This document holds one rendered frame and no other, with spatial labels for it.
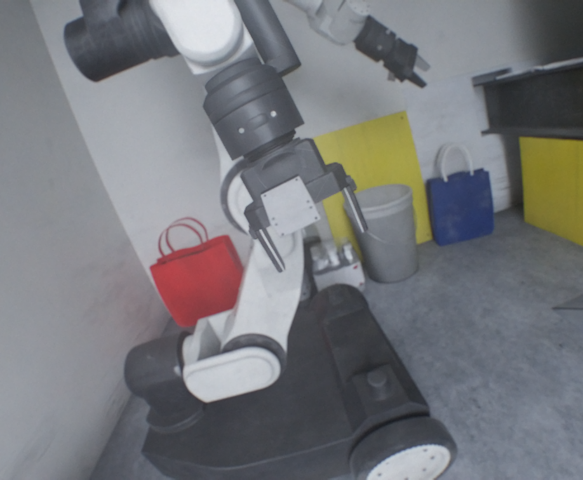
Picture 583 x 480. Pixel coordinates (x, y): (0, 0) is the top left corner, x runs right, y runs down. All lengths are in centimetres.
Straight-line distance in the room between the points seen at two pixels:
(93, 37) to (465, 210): 140
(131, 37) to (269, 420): 76
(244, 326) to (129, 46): 55
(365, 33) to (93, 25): 58
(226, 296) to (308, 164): 112
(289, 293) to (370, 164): 92
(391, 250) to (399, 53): 70
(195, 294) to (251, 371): 83
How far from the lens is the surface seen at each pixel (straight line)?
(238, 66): 31
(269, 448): 65
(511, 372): 92
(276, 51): 33
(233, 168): 49
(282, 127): 29
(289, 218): 27
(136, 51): 59
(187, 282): 140
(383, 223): 114
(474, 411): 84
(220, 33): 29
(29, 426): 104
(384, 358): 70
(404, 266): 125
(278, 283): 55
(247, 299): 58
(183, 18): 31
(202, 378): 66
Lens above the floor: 69
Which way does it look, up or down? 20 degrees down
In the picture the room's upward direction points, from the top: 20 degrees counter-clockwise
